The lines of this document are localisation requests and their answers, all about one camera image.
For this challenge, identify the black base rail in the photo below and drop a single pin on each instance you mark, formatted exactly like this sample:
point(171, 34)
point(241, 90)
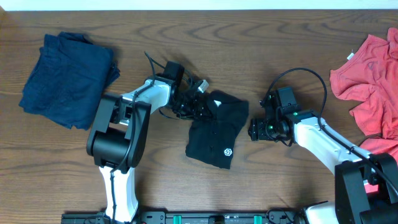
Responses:
point(274, 216)

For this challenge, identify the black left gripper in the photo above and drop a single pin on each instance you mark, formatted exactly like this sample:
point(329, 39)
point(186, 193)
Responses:
point(198, 105)

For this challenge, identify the black t-shirt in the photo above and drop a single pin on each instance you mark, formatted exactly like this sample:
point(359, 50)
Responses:
point(211, 140)

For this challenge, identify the red t-shirt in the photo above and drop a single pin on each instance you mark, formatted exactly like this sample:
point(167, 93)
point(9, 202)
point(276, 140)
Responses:
point(370, 77)

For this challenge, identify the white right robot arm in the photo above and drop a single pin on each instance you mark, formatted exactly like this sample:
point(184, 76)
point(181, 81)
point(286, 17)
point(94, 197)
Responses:
point(365, 183)

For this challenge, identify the folded navy blue garment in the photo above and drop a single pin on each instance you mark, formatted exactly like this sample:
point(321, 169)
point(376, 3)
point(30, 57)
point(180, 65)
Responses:
point(68, 80)

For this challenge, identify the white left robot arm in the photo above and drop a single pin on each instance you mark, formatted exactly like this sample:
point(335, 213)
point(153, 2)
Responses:
point(118, 137)

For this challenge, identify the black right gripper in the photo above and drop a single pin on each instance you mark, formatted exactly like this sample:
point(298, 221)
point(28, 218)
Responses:
point(257, 126)

